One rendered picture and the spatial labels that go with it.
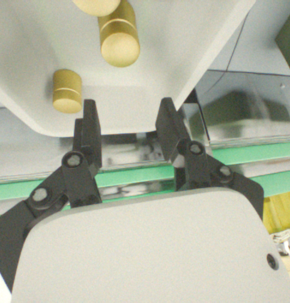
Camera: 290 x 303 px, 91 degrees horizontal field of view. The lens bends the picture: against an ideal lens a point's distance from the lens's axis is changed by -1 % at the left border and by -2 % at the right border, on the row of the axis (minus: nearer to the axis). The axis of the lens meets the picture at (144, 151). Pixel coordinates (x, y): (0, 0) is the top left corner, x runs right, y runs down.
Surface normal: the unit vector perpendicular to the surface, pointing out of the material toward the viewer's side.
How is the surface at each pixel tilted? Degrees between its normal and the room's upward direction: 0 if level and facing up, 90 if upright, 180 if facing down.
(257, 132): 90
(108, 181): 90
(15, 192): 90
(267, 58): 0
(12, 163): 90
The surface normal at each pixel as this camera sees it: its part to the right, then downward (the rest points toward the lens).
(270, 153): 0.19, -0.29
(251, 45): 0.15, 0.95
